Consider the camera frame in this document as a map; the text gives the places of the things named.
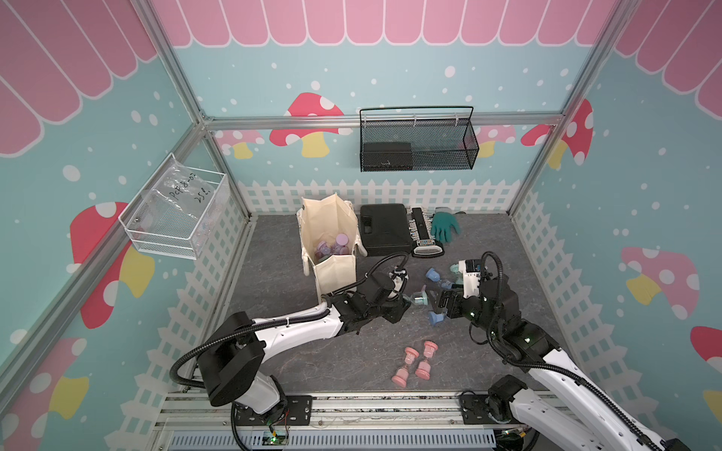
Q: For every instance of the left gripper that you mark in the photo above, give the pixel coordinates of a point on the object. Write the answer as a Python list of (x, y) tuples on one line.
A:
[(398, 306)]

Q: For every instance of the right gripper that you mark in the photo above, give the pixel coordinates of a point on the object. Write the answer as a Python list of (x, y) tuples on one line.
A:
[(458, 295)]

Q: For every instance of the green hourglass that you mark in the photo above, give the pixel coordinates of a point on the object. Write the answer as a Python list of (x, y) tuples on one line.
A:
[(456, 271), (421, 297)]

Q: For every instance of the purple hourglass top cluster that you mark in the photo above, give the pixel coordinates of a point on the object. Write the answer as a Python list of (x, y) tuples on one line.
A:
[(323, 250)]

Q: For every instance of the cream canvas tote bag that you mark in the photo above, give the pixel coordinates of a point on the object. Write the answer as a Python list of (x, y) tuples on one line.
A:
[(330, 242)]

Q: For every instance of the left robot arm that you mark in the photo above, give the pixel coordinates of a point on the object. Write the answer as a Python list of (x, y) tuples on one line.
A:
[(228, 365)]

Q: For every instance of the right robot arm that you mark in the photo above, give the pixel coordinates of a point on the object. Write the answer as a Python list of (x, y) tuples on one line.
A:
[(596, 422)]

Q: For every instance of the blue hourglass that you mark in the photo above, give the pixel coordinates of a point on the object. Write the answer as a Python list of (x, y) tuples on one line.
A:
[(436, 318), (435, 277)]

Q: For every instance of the blue hourglass upper right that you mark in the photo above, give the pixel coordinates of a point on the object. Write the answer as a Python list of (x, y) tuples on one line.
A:
[(435, 277)]

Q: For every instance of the plastic bag in bin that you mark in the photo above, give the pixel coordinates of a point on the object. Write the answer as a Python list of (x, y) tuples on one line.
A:
[(183, 208)]

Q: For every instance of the black plastic case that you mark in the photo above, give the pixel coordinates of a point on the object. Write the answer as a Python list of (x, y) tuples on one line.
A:
[(384, 229)]

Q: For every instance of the black bit holder strip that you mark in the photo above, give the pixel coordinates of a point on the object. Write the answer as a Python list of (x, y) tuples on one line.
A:
[(425, 244)]

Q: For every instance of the green rubber glove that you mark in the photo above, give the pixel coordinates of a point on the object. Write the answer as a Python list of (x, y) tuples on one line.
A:
[(445, 226)]

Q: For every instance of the black box in basket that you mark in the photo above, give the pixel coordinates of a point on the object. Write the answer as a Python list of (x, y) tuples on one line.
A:
[(386, 156)]

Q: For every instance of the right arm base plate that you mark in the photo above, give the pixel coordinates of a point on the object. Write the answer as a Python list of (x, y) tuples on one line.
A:
[(484, 409)]

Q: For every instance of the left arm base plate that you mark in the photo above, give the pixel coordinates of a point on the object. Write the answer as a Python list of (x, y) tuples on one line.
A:
[(291, 411)]

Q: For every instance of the black wire mesh basket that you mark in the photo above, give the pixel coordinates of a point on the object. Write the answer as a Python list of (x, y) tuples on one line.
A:
[(441, 137)]

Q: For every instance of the clear plastic wall bin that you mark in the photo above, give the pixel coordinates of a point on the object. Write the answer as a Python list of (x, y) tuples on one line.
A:
[(143, 241)]

